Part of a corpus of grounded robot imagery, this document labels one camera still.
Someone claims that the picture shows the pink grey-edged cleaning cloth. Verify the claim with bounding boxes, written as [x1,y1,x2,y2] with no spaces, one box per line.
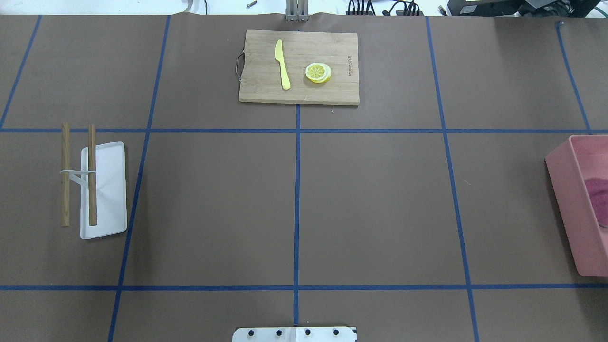
[584,178,608,228]

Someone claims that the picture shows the bamboo cutting board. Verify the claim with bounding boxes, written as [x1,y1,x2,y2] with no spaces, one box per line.
[238,29,360,106]

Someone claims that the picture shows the yellow lemon slices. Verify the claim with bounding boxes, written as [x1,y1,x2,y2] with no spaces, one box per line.
[305,62,332,84]

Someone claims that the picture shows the yellow plastic knife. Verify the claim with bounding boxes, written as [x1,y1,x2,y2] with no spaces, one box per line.
[274,39,291,91]

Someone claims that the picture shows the white plastic rack tray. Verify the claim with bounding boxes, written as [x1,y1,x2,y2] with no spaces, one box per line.
[80,141,128,240]

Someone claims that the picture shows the black laptop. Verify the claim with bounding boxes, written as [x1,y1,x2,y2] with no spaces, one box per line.
[447,0,525,17]

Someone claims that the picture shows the pink plastic bin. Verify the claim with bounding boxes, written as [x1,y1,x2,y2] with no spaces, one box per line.
[545,135,608,277]

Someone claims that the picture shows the aluminium frame post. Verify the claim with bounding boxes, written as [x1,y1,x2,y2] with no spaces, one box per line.
[285,0,310,22]

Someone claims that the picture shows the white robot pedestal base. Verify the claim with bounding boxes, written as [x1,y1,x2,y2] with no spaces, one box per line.
[232,326,358,342]

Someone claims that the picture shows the white rack wire support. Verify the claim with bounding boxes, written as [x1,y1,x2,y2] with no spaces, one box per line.
[60,170,97,187]

